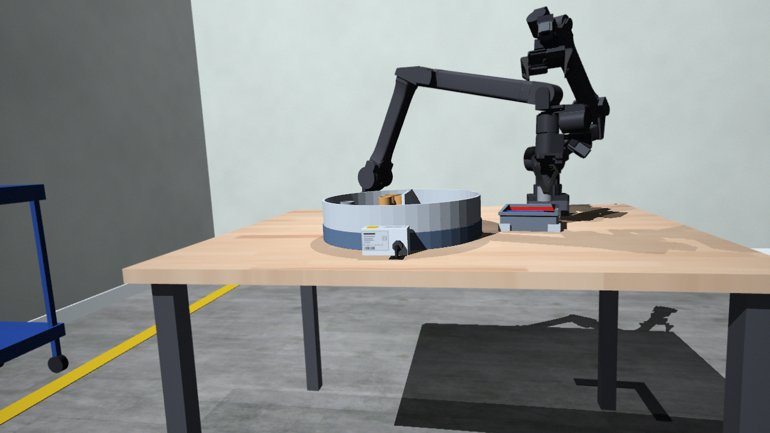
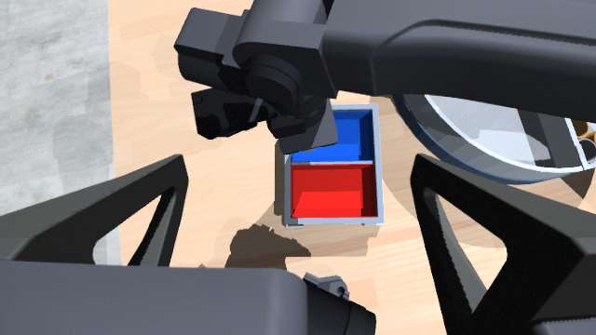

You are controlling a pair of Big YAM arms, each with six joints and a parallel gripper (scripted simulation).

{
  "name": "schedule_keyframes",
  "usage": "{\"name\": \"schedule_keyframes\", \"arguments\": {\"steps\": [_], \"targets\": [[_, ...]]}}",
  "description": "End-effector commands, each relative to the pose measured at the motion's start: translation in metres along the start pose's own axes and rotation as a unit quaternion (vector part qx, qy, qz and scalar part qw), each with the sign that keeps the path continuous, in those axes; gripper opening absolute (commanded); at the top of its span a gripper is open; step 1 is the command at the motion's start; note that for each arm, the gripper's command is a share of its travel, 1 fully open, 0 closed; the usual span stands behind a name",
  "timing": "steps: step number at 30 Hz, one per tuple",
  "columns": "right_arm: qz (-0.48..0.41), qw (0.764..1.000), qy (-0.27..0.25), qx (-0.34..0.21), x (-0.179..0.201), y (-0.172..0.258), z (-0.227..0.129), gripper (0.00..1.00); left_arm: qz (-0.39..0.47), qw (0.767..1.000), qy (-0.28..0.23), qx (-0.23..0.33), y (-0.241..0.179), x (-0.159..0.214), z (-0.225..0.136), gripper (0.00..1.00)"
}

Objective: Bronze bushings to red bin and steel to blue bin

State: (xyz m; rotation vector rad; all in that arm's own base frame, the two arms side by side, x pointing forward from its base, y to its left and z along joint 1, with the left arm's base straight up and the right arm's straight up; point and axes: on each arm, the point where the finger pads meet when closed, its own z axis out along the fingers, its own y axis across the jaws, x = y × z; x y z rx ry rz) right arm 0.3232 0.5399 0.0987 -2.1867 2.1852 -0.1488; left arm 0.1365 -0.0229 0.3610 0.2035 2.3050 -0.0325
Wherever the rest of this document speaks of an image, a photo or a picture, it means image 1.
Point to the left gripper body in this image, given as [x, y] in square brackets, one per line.
[543, 59]

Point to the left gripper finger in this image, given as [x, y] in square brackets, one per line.
[568, 66]
[525, 68]

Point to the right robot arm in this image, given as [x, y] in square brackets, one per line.
[546, 97]

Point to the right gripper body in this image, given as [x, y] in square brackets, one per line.
[542, 155]

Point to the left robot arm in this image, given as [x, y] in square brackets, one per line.
[540, 22]

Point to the grey round turntable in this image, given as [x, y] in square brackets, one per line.
[427, 219]

